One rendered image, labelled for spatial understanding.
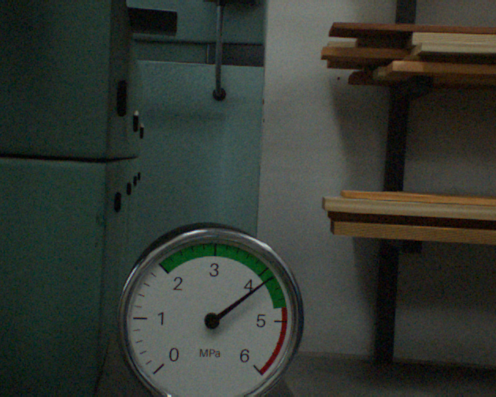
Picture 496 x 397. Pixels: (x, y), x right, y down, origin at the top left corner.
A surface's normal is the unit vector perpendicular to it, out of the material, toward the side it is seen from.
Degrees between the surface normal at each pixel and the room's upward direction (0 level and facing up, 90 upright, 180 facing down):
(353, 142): 90
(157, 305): 90
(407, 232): 90
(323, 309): 90
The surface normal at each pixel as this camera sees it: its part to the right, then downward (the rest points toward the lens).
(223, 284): 0.12, 0.06
